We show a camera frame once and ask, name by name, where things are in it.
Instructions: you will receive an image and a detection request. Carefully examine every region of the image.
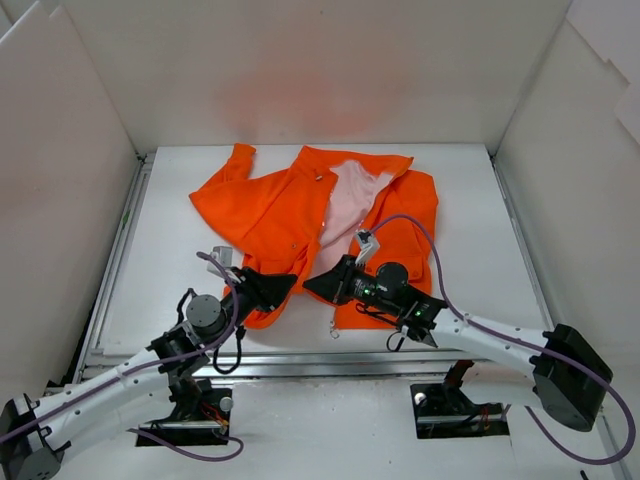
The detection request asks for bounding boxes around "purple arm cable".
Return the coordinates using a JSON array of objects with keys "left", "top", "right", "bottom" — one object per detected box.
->
[
  {"left": 0, "top": 251, "right": 245, "bottom": 461},
  {"left": 357, "top": 213, "right": 636, "bottom": 465}
]

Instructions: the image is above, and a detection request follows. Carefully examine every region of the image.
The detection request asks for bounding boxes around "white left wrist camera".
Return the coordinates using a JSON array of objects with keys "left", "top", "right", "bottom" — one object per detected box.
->
[{"left": 206, "top": 245, "right": 239, "bottom": 283}]

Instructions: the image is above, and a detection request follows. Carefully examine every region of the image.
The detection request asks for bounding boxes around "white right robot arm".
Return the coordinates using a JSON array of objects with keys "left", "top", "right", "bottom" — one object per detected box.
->
[{"left": 303, "top": 255, "right": 613, "bottom": 432}]

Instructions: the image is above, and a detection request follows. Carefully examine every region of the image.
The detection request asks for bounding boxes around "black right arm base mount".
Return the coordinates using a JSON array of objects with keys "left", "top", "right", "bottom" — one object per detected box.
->
[{"left": 410, "top": 360, "right": 510, "bottom": 440}]

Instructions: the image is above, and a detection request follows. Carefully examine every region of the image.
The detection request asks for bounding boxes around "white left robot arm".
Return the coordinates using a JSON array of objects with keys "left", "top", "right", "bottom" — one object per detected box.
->
[{"left": 1, "top": 267, "right": 297, "bottom": 479}]

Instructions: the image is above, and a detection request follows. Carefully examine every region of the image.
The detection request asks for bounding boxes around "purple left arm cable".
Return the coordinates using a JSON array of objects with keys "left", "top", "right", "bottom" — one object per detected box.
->
[{"left": 0, "top": 251, "right": 245, "bottom": 461}]

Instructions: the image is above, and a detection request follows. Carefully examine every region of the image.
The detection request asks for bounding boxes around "aluminium table frame rail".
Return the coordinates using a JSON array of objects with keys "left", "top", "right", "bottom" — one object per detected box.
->
[{"left": 69, "top": 144, "right": 553, "bottom": 383}]

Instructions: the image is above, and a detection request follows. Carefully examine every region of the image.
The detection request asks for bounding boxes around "orange jacket with pink lining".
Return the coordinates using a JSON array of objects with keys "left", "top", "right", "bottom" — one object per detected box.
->
[{"left": 188, "top": 142, "right": 440, "bottom": 341}]

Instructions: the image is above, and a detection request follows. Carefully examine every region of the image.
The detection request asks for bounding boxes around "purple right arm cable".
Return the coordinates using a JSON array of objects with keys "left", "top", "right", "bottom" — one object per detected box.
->
[{"left": 357, "top": 213, "right": 636, "bottom": 465}]

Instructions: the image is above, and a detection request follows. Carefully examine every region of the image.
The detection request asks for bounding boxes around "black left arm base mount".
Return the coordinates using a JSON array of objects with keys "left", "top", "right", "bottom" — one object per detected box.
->
[{"left": 139, "top": 379, "right": 234, "bottom": 447}]

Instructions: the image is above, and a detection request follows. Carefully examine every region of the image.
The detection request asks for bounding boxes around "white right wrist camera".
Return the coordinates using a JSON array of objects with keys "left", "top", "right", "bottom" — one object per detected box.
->
[{"left": 354, "top": 229, "right": 380, "bottom": 266}]

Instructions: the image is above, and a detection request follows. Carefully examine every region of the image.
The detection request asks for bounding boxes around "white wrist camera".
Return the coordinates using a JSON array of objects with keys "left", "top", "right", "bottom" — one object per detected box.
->
[
  {"left": 206, "top": 245, "right": 239, "bottom": 283},
  {"left": 354, "top": 229, "right": 380, "bottom": 266}
]

